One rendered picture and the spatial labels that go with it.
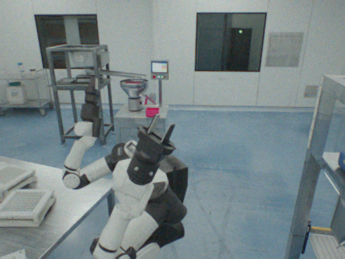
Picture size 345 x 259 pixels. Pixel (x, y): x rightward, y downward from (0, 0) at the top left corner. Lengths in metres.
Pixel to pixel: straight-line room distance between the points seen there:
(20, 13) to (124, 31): 2.19
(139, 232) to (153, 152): 0.34
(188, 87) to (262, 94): 1.61
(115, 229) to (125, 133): 2.56
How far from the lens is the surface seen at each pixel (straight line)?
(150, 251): 1.42
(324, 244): 1.64
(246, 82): 6.16
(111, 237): 0.93
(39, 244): 1.56
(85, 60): 4.17
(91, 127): 1.37
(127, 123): 3.36
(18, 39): 6.92
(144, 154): 0.80
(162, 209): 1.04
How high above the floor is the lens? 1.83
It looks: 22 degrees down
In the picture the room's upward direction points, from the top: straight up
